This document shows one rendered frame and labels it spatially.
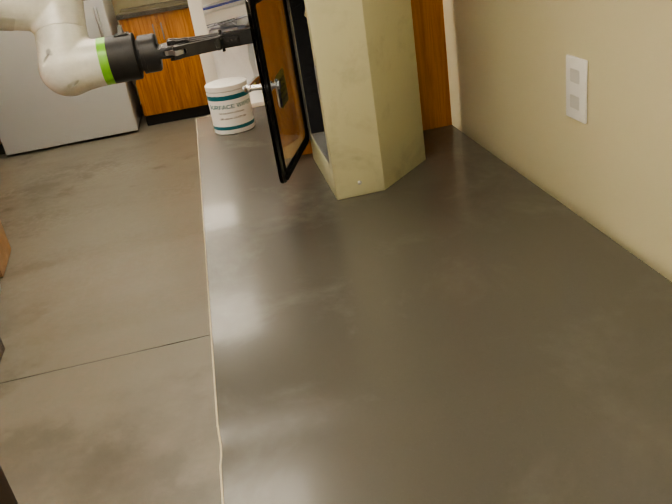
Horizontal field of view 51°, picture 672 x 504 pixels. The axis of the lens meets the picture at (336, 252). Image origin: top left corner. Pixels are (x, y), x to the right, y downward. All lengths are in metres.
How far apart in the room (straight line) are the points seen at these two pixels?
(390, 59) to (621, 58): 0.53
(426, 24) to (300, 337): 1.06
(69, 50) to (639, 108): 1.03
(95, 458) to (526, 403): 1.88
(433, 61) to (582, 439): 1.27
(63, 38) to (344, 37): 0.55
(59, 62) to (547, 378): 1.06
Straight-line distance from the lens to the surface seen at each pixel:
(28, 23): 1.55
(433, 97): 1.95
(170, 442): 2.51
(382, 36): 1.54
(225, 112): 2.21
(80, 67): 1.49
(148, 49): 1.49
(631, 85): 1.23
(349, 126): 1.52
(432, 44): 1.93
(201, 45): 1.47
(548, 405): 0.91
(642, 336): 1.05
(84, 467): 2.56
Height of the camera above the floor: 1.52
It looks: 26 degrees down
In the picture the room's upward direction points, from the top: 9 degrees counter-clockwise
